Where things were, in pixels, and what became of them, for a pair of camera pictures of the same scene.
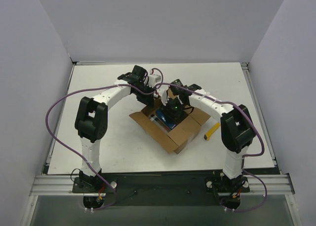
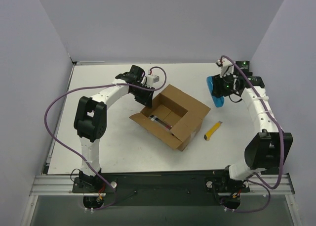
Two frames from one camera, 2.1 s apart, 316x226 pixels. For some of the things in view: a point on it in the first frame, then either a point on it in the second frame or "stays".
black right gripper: [173, 113] to [217, 86]
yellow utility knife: [210, 132] stays
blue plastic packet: [164, 119] to [218, 101]
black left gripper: [149, 99] stays
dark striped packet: [154, 118] stays
